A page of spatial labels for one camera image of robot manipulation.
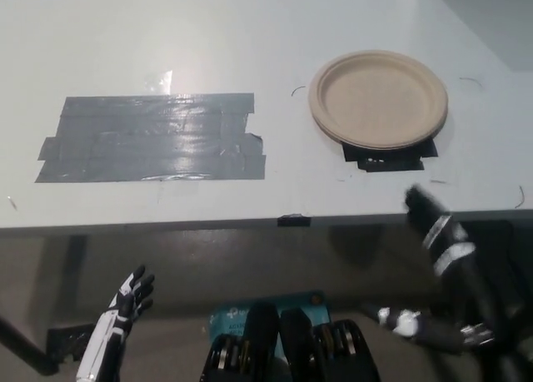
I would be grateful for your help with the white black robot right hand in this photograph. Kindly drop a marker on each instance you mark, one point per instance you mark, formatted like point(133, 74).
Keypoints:
point(447, 240)

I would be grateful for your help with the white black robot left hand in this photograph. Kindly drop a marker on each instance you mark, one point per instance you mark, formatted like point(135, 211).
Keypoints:
point(131, 296)

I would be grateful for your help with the beige paper plate stack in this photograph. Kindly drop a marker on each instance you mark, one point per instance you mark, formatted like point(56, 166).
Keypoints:
point(377, 97)

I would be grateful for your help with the dark table leg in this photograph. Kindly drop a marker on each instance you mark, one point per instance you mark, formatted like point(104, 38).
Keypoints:
point(77, 274)

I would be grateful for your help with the teal cardboard box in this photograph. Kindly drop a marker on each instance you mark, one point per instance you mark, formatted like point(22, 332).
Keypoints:
point(233, 315)

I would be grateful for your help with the black table foot bar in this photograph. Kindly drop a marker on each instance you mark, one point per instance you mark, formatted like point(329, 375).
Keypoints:
point(29, 344)

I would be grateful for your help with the small black tape strip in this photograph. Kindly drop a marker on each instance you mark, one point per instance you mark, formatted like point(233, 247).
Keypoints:
point(294, 220)

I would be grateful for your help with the grey duct tape patch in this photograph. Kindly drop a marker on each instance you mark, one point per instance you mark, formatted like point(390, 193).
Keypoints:
point(154, 138)

